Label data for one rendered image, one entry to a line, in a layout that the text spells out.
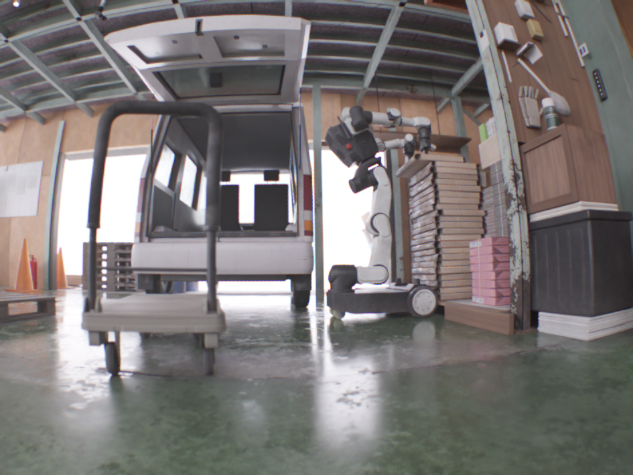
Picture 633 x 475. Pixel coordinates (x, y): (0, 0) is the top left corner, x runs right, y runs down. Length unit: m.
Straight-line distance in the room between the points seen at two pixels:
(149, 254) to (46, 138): 4.14
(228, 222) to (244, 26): 3.07
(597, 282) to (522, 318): 0.42
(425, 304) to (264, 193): 3.00
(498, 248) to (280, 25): 1.74
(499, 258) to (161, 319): 1.68
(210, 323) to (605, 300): 1.39
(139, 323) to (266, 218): 3.85
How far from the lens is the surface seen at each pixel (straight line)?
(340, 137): 2.47
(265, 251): 2.61
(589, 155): 1.67
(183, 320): 0.90
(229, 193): 4.74
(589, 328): 1.49
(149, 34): 2.28
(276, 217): 4.64
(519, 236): 1.69
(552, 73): 2.27
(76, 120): 6.28
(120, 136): 5.69
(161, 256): 2.77
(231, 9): 3.88
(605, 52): 2.60
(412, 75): 4.99
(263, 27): 2.14
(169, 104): 1.00
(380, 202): 2.45
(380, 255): 2.40
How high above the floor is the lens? 0.30
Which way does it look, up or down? 6 degrees up
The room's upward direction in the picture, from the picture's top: 1 degrees counter-clockwise
